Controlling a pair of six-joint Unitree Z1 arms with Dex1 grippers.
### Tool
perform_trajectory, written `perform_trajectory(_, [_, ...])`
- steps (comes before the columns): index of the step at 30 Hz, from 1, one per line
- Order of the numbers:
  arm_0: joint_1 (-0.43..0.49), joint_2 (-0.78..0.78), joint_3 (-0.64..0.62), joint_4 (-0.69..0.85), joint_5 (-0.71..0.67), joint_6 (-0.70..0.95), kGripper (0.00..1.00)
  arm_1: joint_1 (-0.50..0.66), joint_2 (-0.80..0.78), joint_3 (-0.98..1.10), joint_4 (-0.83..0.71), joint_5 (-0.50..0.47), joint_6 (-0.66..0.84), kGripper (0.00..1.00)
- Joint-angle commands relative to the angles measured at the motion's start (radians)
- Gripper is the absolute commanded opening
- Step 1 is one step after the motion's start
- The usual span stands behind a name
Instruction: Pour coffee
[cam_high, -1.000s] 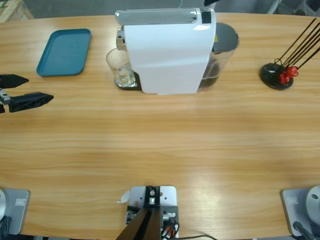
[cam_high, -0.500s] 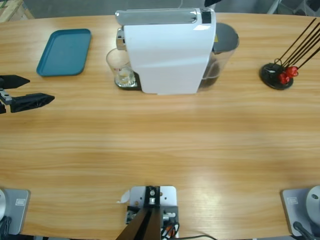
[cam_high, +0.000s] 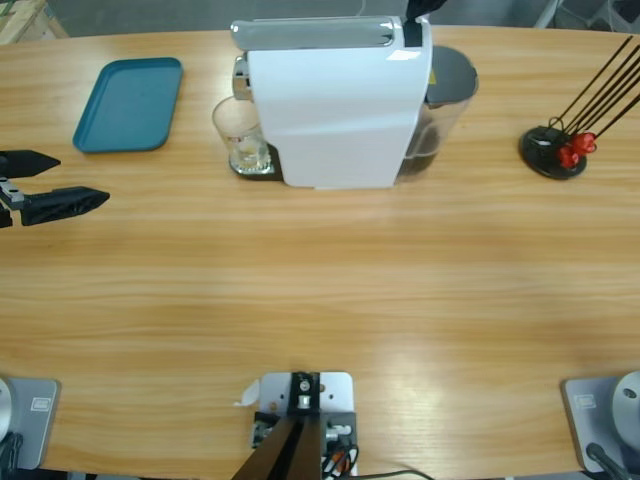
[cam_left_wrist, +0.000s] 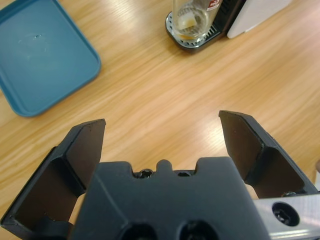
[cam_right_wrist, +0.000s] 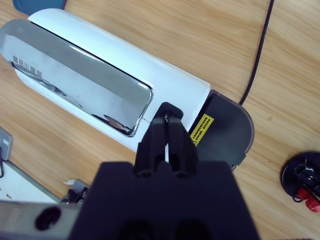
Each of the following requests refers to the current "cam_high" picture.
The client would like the black drip tray silver grate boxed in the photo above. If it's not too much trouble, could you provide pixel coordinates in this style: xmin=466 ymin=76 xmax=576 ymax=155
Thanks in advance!
xmin=228 ymin=144 xmax=284 ymax=182

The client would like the teal plastic tray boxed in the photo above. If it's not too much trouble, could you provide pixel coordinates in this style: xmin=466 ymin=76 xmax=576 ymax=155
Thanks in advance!
xmin=72 ymin=56 xmax=185 ymax=154

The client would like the grey bin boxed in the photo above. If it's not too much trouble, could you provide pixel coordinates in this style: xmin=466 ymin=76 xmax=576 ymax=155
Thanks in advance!
xmin=607 ymin=0 xmax=640 ymax=25

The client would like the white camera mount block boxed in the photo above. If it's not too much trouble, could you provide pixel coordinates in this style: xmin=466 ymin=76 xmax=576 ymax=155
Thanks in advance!
xmin=249 ymin=370 xmax=359 ymax=477

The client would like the thin black cable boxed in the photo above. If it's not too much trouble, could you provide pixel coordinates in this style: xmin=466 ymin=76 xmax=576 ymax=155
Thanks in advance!
xmin=357 ymin=468 xmax=426 ymax=480

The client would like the white metal frame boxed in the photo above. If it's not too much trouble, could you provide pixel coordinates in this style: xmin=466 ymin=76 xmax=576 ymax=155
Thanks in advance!
xmin=532 ymin=0 xmax=561 ymax=29

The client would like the cardboard box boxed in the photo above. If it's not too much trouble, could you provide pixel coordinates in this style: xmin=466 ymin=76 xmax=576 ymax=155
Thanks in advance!
xmin=0 ymin=0 xmax=69 ymax=46

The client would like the black capsule holder with rods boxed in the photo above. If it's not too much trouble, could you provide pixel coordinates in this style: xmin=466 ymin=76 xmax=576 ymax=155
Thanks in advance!
xmin=518 ymin=33 xmax=640 ymax=181

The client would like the white tape piece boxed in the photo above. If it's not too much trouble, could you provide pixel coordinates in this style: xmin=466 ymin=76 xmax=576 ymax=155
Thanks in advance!
xmin=232 ymin=378 xmax=261 ymax=408

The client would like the black base cable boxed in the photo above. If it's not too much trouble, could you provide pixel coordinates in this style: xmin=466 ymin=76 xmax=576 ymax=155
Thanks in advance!
xmin=584 ymin=442 xmax=632 ymax=480
xmin=0 ymin=432 xmax=25 ymax=472

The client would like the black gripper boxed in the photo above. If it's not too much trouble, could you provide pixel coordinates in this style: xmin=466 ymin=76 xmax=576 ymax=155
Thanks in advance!
xmin=0 ymin=148 xmax=111 ymax=230

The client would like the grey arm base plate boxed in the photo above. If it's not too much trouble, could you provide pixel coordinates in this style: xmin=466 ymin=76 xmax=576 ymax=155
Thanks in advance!
xmin=4 ymin=377 xmax=63 ymax=471
xmin=560 ymin=375 xmax=640 ymax=474

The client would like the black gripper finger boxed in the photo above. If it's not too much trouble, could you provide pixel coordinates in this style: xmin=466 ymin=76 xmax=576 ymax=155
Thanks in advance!
xmin=404 ymin=0 xmax=449 ymax=25

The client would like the black and orange wire bundle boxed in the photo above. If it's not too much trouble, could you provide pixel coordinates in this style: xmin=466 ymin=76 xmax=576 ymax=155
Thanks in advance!
xmin=319 ymin=442 xmax=361 ymax=477

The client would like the clear water tank dark lid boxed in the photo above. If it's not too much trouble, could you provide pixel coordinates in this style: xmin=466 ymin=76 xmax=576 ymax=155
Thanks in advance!
xmin=397 ymin=43 xmax=480 ymax=184

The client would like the white capsule coffee machine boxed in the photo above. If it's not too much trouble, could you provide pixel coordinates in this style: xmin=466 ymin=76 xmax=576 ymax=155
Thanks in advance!
xmin=231 ymin=14 xmax=434 ymax=192

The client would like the silver coffee machine lever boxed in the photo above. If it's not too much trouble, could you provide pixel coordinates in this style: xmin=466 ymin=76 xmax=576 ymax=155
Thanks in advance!
xmin=229 ymin=15 xmax=402 ymax=51

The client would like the silver arm base disc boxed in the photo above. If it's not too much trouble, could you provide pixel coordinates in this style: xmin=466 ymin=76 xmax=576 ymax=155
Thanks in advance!
xmin=612 ymin=370 xmax=640 ymax=446
xmin=0 ymin=377 xmax=14 ymax=439

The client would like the clear drinking glass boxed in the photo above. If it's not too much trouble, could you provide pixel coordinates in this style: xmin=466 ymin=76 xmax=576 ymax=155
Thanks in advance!
xmin=211 ymin=96 xmax=274 ymax=176

